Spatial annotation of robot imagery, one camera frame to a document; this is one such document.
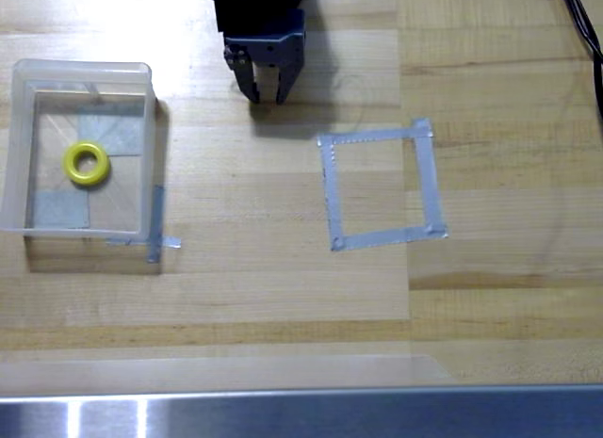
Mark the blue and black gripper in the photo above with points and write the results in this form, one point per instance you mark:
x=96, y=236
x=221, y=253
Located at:
x=269, y=56

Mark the clear plastic box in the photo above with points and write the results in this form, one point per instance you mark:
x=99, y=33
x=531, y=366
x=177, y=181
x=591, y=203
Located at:
x=19, y=127

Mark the grey tape patch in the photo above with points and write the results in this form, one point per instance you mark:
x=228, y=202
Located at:
x=61, y=209
x=125, y=132

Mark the metal table edge rail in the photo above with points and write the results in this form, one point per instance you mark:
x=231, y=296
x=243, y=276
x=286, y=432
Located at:
x=301, y=412

